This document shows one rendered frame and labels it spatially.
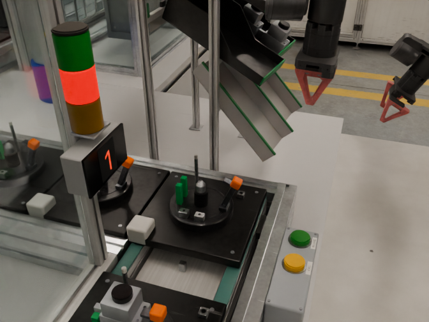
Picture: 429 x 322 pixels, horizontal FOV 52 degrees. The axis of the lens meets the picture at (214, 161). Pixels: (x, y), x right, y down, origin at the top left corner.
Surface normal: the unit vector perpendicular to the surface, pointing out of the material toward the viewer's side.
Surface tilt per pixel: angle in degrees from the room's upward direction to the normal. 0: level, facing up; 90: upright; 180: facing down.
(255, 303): 0
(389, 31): 90
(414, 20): 90
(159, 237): 0
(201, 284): 0
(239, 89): 45
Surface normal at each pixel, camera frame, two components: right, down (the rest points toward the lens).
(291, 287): 0.00, -0.83
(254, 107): 0.62, -0.40
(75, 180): -0.31, 0.53
